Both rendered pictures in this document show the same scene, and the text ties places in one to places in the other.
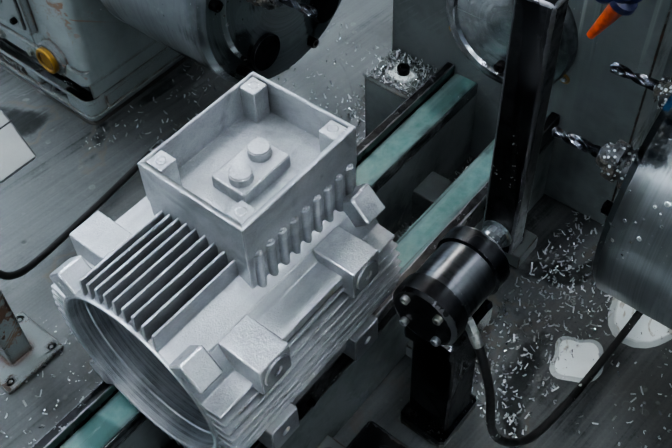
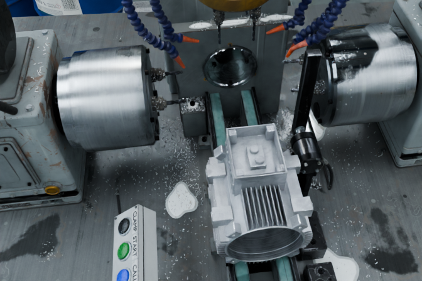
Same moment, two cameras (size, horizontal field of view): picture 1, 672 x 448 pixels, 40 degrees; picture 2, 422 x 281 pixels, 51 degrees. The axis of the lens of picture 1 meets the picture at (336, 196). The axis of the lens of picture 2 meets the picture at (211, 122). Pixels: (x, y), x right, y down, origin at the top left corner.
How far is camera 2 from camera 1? 0.55 m
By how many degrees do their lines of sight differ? 29
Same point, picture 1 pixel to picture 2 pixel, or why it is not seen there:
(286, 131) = (247, 140)
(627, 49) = (275, 54)
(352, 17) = not seen: hidden behind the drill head
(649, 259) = (350, 108)
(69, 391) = not seen: outside the picture
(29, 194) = (88, 245)
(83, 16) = (67, 161)
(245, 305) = (286, 196)
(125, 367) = (238, 253)
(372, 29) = not seen: hidden behind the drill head
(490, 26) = (223, 71)
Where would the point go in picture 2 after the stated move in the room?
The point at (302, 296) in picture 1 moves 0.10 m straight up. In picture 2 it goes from (292, 182) to (299, 154)
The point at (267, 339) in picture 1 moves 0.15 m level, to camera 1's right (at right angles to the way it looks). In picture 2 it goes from (303, 199) to (345, 152)
